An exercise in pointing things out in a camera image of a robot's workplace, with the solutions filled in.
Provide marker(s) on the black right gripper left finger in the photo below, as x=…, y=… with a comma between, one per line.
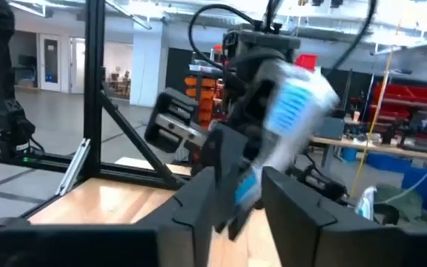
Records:
x=143, y=244

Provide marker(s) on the silver aluminium bracket strip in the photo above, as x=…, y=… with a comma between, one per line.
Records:
x=73, y=167

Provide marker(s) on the green bag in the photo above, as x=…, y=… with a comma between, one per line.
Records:
x=406, y=200

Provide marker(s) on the blue storage bins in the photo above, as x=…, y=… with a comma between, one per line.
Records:
x=424, y=181

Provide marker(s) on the black office chair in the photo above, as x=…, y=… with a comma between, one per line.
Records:
x=386, y=214

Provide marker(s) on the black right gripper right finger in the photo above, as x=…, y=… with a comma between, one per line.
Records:
x=328, y=241

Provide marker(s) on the red bins on shelf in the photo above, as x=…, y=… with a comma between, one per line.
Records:
x=408, y=94

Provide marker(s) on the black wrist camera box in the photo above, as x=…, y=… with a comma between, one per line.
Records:
x=261, y=39

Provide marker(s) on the storage rack with orange bins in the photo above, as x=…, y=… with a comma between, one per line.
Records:
x=198, y=81

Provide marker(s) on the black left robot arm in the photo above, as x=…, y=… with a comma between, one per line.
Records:
x=321, y=185

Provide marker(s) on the stacked red bins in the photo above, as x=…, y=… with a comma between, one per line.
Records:
x=306, y=61

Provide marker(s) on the wooden work desk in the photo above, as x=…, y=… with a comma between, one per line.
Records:
x=384, y=146

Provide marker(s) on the dark computer monitor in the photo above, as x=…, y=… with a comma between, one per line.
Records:
x=330, y=128

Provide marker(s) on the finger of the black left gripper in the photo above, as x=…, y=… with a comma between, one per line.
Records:
x=228, y=163
x=240, y=226

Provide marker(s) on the black aluminium table frame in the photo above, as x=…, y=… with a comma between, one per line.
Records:
x=93, y=74

